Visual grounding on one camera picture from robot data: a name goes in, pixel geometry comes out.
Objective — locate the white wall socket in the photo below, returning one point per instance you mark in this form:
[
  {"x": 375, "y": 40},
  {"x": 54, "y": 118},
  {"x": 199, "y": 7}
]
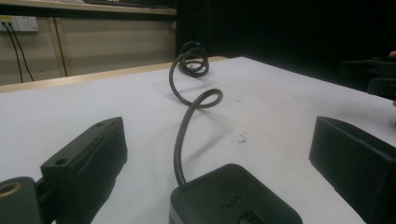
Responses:
[{"x": 20, "y": 23}]

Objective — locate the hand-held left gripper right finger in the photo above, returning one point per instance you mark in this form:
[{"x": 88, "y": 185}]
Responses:
[{"x": 355, "y": 161}]

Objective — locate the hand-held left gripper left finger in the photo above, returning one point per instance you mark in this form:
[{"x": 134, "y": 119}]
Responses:
[{"x": 84, "y": 168}]

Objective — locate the black power adapter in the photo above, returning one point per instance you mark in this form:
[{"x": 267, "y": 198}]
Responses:
[{"x": 230, "y": 199}]

